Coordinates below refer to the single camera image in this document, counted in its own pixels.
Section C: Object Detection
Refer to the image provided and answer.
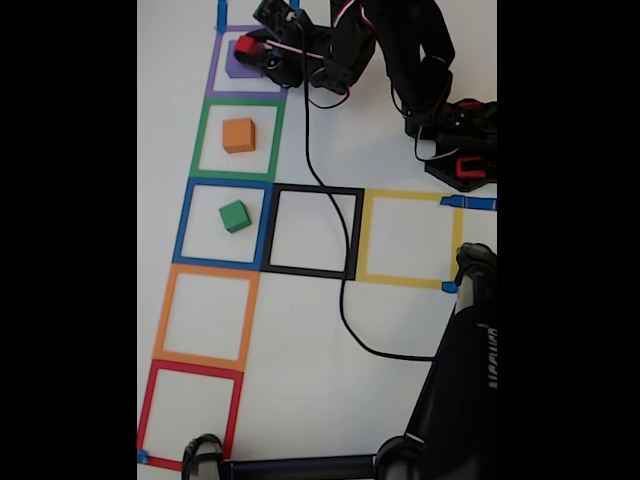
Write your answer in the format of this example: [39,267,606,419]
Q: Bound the purple cube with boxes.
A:
[224,39,266,80]

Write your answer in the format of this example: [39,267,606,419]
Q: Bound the yellow square frame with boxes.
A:
[355,188,464,290]

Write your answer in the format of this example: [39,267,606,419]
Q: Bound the orange square frame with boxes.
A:
[152,263,261,372]

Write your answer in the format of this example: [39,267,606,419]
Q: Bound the black camera tripod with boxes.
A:
[180,242,498,480]

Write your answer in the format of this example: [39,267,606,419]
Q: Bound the green cube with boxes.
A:
[218,199,252,235]

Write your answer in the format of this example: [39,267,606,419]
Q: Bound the blue square frame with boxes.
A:
[172,177,275,271]

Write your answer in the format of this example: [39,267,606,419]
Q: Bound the red square frame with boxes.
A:
[137,358,245,472]

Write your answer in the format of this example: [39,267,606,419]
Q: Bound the black camera cable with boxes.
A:
[298,29,441,362]

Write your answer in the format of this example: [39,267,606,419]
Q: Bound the green square frame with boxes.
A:
[188,97,286,184]

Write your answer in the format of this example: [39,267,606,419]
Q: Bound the orange cube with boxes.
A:
[221,117,257,154]

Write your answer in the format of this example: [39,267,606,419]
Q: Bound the purple square frame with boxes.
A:
[204,23,291,100]

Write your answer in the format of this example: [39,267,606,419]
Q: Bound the black gripper camera board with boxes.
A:
[252,0,304,39]

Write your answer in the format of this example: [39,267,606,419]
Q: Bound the black square frame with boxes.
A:
[259,182,365,281]

